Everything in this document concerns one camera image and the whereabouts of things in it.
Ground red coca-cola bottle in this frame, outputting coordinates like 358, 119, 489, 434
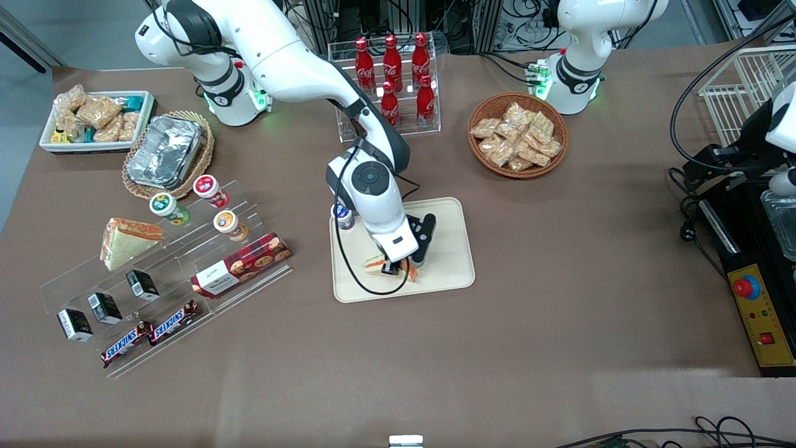
416, 75, 436, 128
355, 37, 376, 91
381, 81, 400, 127
412, 32, 432, 88
382, 34, 403, 93

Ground round wicker basket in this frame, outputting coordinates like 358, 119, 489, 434
468, 92, 570, 180

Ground white wire basket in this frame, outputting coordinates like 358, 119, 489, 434
698, 45, 796, 147

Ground clear acrylic bottle rack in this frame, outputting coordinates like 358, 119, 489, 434
328, 36, 442, 144

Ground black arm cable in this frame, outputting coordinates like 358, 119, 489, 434
334, 140, 411, 296

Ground orange lid yogurt cup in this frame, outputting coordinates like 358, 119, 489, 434
213, 210, 248, 242

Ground thick black cable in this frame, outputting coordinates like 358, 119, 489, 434
669, 16, 796, 172

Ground snickers chocolate bar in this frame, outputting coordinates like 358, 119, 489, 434
101, 320, 153, 369
147, 300, 200, 347

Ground beige plastic tray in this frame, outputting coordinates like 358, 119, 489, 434
329, 197, 476, 304

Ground yellow control panel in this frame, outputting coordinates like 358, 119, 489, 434
726, 264, 796, 369

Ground small black white box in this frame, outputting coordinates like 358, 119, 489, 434
57, 309, 94, 343
87, 292, 123, 325
126, 269, 160, 302

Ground thin black cables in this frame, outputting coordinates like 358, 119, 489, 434
553, 416, 796, 448

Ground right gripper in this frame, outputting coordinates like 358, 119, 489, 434
371, 217, 427, 276

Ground triangular sandwich, upright wedge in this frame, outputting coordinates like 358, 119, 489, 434
99, 218, 164, 271

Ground black cable with plug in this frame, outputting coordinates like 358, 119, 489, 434
669, 167, 728, 281

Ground red plaid cookie box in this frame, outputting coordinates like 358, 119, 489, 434
190, 232, 292, 299

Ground aluminium equipment rack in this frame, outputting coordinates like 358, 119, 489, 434
283, 0, 560, 55

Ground white rectangular dish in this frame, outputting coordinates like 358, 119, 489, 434
39, 91, 156, 154

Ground black base cables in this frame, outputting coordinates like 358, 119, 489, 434
476, 50, 537, 85

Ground black machine frame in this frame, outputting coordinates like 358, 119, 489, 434
681, 96, 796, 378

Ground green lid yogurt cup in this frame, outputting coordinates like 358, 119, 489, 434
149, 192, 189, 226

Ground triangular sandwich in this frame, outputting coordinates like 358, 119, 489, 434
99, 218, 164, 271
364, 251, 419, 284

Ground clear plastic container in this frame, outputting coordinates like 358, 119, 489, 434
760, 189, 796, 262

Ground aluminium foil container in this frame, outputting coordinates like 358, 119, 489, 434
126, 115, 206, 190

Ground clear acrylic stepped stand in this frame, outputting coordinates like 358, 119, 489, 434
39, 180, 293, 379

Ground white black device head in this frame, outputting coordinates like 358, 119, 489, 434
764, 81, 796, 154

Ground oval wicker basket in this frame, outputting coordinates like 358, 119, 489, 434
122, 111, 215, 200

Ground red lid yogurt cup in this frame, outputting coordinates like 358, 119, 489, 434
193, 174, 229, 209

